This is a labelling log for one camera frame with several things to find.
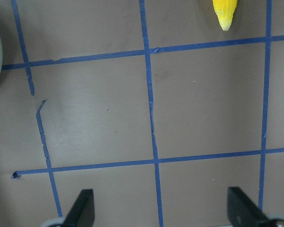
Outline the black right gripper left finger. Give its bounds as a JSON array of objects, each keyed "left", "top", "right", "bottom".
[{"left": 64, "top": 189, "right": 95, "bottom": 227}]

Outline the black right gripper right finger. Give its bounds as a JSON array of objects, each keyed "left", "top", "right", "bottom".
[{"left": 227, "top": 187, "right": 269, "bottom": 227}]

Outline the yellow corn cob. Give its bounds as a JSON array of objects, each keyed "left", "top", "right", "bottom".
[{"left": 212, "top": 0, "right": 238, "bottom": 31}]

